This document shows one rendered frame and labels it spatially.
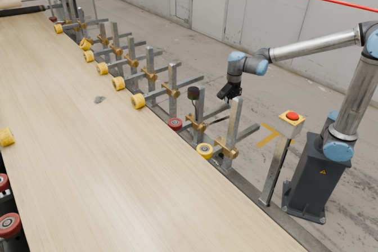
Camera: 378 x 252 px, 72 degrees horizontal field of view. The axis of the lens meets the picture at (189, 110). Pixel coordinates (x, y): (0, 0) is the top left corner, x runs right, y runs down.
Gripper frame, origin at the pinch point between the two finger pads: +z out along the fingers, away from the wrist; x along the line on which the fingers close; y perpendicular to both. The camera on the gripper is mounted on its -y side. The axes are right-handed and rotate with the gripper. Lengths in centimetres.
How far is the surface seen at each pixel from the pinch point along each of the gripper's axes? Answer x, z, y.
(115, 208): -29, -10, -90
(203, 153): -28, -9, -45
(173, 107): 19.1, -2.4, -29.3
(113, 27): 94, -32, -29
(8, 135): 31, -17, -114
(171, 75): 19.0, -25.4, -29.8
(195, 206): -47, -9, -65
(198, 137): -5.9, 5.1, -29.5
